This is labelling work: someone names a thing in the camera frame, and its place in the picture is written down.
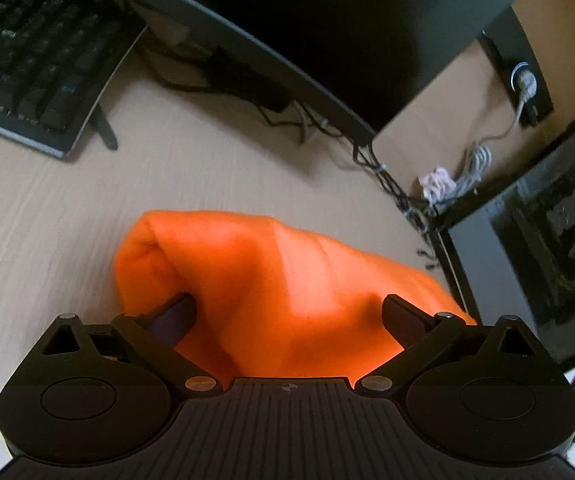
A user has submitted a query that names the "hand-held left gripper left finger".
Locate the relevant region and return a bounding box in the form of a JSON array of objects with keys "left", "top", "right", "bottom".
[{"left": 42, "top": 293, "right": 218, "bottom": 395}]

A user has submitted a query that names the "black strap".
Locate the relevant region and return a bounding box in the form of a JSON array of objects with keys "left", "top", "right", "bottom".
[{"left": 92, "top": 105, "right": 119, "bottom": 152}]

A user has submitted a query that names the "black keyboard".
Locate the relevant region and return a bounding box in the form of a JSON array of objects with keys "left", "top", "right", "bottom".
[{"left": 0, "top": 0, "right": 148, "bottom": 159}]

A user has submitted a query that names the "black computer case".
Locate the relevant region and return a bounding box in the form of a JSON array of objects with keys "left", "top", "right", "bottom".
[{"left": 432, "top": 117, "right": 575, "bottom": 366}]

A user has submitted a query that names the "orange cloth garment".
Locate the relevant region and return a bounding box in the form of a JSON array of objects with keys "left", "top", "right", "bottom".
[{"left": 114, "top": 209, "right": 478, "bottom": 378}]

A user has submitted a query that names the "black wall socket strip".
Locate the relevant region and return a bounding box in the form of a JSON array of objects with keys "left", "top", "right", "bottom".
[{"left": 478, "top": 5, "right": 554, "bottom": 128}]

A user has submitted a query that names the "crumpled white tissue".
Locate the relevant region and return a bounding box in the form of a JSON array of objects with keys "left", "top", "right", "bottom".
[{"left": 417, "top": 167, "right": 454, "bottom": 203}]

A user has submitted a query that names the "black curved monitor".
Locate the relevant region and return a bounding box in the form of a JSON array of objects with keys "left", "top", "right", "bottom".
[{"left": 42, "top": 0, "right": 555, "bottom": 142}]

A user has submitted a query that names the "black cable bundle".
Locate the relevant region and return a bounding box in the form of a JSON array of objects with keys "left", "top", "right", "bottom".
[{"left": 138, "top": 35, "right": 443, "bottom": 271}]

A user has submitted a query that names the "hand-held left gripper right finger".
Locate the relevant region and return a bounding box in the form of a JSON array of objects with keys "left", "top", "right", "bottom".
[{"left": 358, "top": 295, "right": 539, "bottom": 392}]

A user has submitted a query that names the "white coiled cable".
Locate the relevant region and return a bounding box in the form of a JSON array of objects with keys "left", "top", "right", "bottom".
[{"left": 440, "top": 97, "right": 531, "bottom": 206}]

